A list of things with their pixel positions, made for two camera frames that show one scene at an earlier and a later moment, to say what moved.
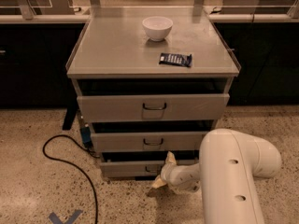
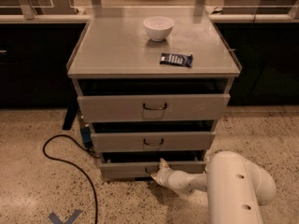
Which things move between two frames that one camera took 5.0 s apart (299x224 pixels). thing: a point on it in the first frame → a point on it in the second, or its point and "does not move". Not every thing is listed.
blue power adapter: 86,136 does not move
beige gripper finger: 170,158 → 163,163
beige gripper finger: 158,182 → 154,176
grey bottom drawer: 137,168 does not move
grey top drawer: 153,107 does not move
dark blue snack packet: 178,60 does not move
